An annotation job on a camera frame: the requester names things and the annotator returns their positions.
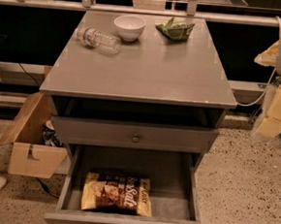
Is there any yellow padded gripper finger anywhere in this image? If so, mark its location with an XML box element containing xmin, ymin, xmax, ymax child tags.
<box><xmin>252</xmin><ymin>85</ymin><xmax>281</xmax><ymax>141</ymax></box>
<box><xmin>255</xmin><ymin>40</ymin><xmax>281</xmax><ymax>67</ymax></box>

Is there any brown sea salt chip bag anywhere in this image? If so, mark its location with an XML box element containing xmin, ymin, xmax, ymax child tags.
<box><xmin>80</xmin><ymin>173</ymin><xmax>152</xmax><ymax>217</ymax></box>

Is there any green chip bag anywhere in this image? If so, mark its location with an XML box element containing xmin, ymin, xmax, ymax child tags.
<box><xmin>155</xmin><ymin>17</ymin><xmax>195</xmax><ymax>41</ymax></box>

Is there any open grey middle drawer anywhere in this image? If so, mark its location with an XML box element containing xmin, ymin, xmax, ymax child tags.
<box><xmin>44</xmin><ymin>145</ymin><xmax>202</xmax><ymax>224</ymax></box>

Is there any grey drawer cabinet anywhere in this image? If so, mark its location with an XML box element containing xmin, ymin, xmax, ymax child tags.
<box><xmin>35</xmin><ymin>6</ymin><xmax>245</xmax><ymax>158</ymax></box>

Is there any closed grey top drawer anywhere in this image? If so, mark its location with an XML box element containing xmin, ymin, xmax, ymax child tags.
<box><xmin>51</xmin><ymin>116</ymin><xmax>219</xmax><ymax>154</ymax></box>

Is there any white ceramic bowl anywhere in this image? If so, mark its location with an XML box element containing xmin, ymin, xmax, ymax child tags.
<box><xmin>113</xmin><ymin>15</ymin><xmax>145</xmax><ymax>42</ymax></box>

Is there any clear plastic water bottle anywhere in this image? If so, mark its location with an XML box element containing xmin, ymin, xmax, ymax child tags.
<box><xmin>74</xmin><ymin>27</ymin><xmax>122</xmax><ymax>55</ymax></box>

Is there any blue packet in box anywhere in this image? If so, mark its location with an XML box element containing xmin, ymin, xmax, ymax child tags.
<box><xmin>43</xmin><ymin>127</ymin><xmax>63</xmax><ymax>147</ymax></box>

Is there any open cardboard box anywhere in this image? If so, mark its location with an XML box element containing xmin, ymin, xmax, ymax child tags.
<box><xmin>0</xmin><ymin>92</ymin><xmax>71</xmax><ymax>178</ymax></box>

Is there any white cable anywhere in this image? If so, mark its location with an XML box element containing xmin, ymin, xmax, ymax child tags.
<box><xmin>235</xmin><ymin>14</ymin><xmax>281</xmax><ymax>110</ymax></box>

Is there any black cable on floor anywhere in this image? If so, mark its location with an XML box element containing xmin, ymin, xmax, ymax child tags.
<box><xmin>34</xmin><ymin>176</ymin><xmax>61</xmax><ymax>200</ymax></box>

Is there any metal railing frame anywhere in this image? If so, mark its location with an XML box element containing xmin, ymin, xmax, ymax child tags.
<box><xmin>0</xmin><ymin>0</ymin><xmax>281</xmax><ymax>26</ymax></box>

